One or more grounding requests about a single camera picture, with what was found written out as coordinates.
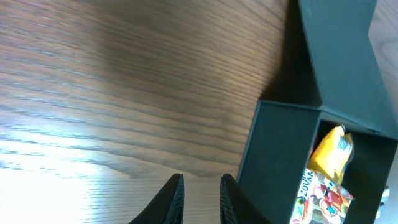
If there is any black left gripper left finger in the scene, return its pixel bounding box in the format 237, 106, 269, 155
129, 174, 185, 224

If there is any yellow snack bag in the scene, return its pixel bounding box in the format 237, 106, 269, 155
308, 125, 354, 184

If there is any dark green box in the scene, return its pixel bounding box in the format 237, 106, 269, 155
238, 0, 397, 223

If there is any Haribo gummy candy bag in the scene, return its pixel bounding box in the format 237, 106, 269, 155
289, 169, 354, 224

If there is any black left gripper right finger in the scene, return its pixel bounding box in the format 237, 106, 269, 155
220, 174, 271, 224

